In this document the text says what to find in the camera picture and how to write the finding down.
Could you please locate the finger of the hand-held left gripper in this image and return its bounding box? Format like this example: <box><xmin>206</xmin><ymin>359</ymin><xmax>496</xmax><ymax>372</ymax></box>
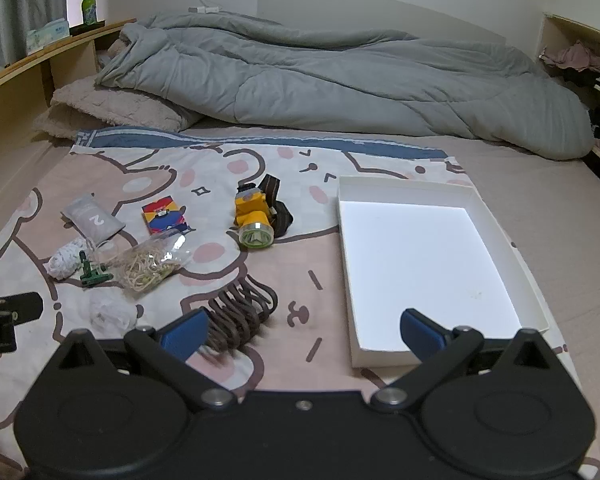
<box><xmin>0</xmin><ymin>292</ymin><xmax>44</xmax><ymax>322</ymax></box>

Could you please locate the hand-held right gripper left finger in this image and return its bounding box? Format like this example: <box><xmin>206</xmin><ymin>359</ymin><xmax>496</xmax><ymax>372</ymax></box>
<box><xmin>55</xmin><ymin>307</ymin><xmax>237</xmax><ymax>412</ymax></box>

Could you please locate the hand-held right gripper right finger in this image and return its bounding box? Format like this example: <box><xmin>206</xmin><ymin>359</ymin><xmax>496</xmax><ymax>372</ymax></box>
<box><xmin>371</xmin><ymin>307</ymin><xmax>556</xmax><ymax>412</ymax></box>

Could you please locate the brown hair claw clip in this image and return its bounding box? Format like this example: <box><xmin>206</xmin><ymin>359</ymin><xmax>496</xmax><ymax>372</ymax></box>
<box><xmin>200</xmin><ymin>280</ymin><xmax>277</xmax><ymax>357</ymax></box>

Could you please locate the white rope bundle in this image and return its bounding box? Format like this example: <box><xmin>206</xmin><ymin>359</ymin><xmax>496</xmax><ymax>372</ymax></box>
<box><xmin>46</xmin><ymin>239</ymin><xmax>89</xmax><ymax>281</ymax></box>

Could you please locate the white cardboard box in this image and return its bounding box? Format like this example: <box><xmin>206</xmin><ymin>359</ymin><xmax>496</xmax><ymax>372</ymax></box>
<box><xmin>337</xmin><ymin>175</ymin><xmax>551</xmax><ymax>369</ymax></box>

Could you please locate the green clip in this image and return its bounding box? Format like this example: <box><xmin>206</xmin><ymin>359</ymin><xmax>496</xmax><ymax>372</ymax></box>
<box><xmin>78</xmin><ymin>250</ymin><xmax>115</xmax><ymax>289</ymax></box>

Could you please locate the white tissue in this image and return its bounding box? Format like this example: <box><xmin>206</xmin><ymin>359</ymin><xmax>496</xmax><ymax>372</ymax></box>
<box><xmin>87</xmin><ymin>290</ymin><xmax>144</xmax><ymax>334</ymax></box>

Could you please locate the clear bag of rubber bands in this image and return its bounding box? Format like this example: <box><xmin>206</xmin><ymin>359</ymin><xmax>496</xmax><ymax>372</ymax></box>
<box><xmin>92</xmin><ymin>232</ymin><xmax>194</xmax><ymax>301</ymax></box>

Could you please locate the grey pouch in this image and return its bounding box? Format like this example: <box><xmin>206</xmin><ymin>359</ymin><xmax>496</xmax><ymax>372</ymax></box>
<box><xmin>61</xmin><ymin>194</ymin><xmax>126</xmax><ymax>242</ymax></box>

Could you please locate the red and blue card box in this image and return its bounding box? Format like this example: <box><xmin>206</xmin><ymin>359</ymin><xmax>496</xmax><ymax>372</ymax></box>
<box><xmin>141</xmin><ymin>197</ymin><xmax>189</xmax><ymax>235</ymax></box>

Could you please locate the yellow headlamp with brown strap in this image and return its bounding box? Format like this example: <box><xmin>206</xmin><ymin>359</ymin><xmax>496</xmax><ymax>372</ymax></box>
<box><xmin>233</xmin><ymin>174</ymin><xmax>295</xmax><ymax>250</ymax></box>

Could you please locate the printed cartoon blanket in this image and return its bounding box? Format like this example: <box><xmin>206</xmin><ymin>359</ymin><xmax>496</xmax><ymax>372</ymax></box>
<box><xmin>0</xmin><ymin>127</ymin><xmax>588</xmax><ymax>480</ymax></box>

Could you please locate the beige pillow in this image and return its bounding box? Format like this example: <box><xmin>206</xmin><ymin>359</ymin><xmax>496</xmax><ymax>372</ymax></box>
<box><xmin>34</xmin><ymin>40</ymin><xmax>204</xmax><ymax>141</ymax></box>

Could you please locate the wooden bedside shelf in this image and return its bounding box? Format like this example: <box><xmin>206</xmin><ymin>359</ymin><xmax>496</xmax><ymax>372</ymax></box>
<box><xmin>0</xmin><ymin>18</ymin><xmax>137</xmax><ymax>128</ymax></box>

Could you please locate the tissue pack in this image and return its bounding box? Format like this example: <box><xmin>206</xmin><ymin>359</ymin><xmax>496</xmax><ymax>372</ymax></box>
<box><xmin>26</xmin><ymin>18</ymin><xmax>71</xmax><ymax>54</ymax></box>

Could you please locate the grey quilt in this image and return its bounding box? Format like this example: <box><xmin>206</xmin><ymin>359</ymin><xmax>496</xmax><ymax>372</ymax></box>
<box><xmin>95</xmin><ymin>12</ymin><xmax>596</xmax><ymax>161</ymax></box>

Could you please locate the black tray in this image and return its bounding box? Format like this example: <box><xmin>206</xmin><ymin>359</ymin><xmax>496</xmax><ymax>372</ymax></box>
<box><xmin>70</xmin><ymin>20</ymin><xmax>106</xmax><ymax>37</ymax></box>

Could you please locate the grey curtain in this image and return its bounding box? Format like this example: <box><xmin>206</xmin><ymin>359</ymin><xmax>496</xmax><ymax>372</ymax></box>
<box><xmin>0</xmin><ymin>0</ymin><xmax>69</xmax><ymax>79</ymax></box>

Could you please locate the pink clothes pile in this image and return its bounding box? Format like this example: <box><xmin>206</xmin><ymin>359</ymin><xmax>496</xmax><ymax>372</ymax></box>
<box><xmin>540</xmin><ymin>41</ymin><xmax>600</xmax><ymax>80</ymax></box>

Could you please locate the cream wall shelf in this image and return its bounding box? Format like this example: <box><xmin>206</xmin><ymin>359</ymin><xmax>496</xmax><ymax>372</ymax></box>
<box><xmin>536</xmin><ymin>12</ymin><xmax>600</xmax><ymax>192</ymax></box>

